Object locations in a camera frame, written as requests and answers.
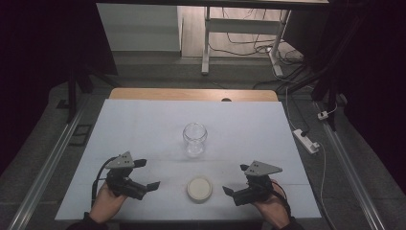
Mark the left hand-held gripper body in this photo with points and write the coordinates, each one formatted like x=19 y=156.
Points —
x=123 y=183

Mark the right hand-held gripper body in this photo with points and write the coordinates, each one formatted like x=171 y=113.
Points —
x=255 y=191

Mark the person's right hand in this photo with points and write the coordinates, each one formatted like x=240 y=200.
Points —
x=273 y=211

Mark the person's left hand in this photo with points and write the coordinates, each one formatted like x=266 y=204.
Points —
x=105 y=204

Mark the white round jar lid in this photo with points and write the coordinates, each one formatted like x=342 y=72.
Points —
x=199 y=189

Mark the white table cover sheet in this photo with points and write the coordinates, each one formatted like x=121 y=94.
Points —
x=153 y=127

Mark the clear glass jar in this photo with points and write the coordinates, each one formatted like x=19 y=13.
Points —
x=195 y=139

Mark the white power strip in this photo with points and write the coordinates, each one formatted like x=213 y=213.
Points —
x=305 y=141

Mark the wooden table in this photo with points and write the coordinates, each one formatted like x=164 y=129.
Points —
x=191 y=94

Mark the small white adapter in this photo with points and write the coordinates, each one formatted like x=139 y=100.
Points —
x=323 y=115

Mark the black metal stand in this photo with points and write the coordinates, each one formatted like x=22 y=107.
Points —
x=72 y=96

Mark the dark curtain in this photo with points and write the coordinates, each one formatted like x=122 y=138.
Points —
x=38 y=48
x=376 y=64

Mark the black rectangular floor frame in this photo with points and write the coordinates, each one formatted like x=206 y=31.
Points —
x=74 y=135

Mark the metal floor rail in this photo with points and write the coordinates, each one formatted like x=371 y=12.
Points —
x=351 y=169
x=48 y=169

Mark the white desk frame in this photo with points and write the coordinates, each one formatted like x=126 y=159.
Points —
x=242 y=26

